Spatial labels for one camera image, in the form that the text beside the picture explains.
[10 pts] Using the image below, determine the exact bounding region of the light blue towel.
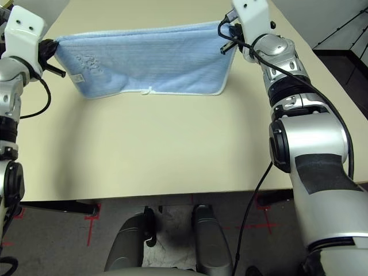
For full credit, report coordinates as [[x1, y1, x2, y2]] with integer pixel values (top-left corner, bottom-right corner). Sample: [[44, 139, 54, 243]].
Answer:
[[53, 20, 237, 100]]

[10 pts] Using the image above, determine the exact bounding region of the grey robot leg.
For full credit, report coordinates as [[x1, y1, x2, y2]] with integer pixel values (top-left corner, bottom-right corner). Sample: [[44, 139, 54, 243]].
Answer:
[[191, 204, 233, 276], [105, 206, 158, 273]]

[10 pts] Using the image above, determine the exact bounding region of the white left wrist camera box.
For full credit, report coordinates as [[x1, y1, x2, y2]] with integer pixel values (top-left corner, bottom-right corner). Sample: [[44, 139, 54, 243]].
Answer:
[[4, 5, 47, 81]]

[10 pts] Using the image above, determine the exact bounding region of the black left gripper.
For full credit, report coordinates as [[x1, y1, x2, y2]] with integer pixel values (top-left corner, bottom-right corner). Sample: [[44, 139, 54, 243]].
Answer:
[[37, 39, 67, 78]]

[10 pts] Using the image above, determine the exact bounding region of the red floor tape cross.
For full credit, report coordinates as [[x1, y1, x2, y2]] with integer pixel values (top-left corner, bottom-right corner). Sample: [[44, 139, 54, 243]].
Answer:
[[229, 197, 279, 235]]

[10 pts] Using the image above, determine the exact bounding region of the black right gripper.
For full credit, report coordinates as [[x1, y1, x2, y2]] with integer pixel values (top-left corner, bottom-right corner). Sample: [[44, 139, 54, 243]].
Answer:
[[220, 23, 246, 56]]

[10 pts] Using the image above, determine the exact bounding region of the grey robot right leg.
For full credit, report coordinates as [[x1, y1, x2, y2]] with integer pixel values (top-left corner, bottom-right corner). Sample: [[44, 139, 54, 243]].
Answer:
[[191, 204, 233, 276]]

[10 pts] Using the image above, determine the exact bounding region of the black table base foot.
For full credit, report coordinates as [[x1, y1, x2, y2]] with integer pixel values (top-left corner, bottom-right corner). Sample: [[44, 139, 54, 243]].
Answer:
[[256, 188, 296, 208], [19, 200, 101, 217]]

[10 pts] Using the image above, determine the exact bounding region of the grey robot left leg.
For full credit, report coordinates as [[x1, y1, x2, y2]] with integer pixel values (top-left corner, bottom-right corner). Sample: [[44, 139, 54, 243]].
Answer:
[[105, 206, 158, 273]]

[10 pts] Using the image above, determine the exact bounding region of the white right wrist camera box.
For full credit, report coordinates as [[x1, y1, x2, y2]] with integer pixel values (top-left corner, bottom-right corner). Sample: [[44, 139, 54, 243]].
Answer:
[[231, 0, 273, 63]]

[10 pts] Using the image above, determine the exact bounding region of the black left wrist camera cable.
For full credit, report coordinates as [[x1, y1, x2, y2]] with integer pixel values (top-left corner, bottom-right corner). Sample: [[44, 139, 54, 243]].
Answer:
[[17, 73, 52, 120]]

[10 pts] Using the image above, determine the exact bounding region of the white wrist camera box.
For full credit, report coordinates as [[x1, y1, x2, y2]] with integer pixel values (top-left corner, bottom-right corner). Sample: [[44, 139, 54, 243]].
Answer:
[[231, 0, 273, 63], [4, 5, 47, 81]]

